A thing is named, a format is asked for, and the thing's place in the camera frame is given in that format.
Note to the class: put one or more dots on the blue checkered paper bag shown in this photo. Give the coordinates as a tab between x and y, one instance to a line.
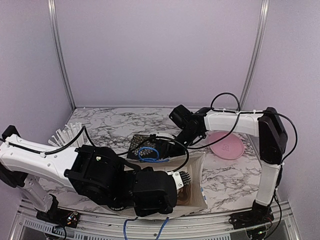
194	167

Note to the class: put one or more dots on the brown cardboard cup carrier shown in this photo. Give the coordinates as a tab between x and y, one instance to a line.
184	195

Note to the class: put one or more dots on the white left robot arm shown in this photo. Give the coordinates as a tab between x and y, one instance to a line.
97	173

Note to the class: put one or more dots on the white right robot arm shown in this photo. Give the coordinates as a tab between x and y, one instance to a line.
264	129

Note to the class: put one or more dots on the pink round plate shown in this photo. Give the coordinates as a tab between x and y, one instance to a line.
229	148

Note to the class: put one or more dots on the black floral square plate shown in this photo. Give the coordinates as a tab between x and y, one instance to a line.
144	147

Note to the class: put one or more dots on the bundle of wrapped straws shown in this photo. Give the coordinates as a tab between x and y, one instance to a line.
63	137

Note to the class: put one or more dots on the aluminium frame post right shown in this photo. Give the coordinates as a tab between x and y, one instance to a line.
260	33

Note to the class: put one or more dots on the aluminium frame post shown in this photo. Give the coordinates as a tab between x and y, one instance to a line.
59	52
260	33

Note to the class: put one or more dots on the aluminium front rail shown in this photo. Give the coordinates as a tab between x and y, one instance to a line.
203	226

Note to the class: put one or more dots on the aluminium frame post left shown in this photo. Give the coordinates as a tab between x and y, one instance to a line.
59	52

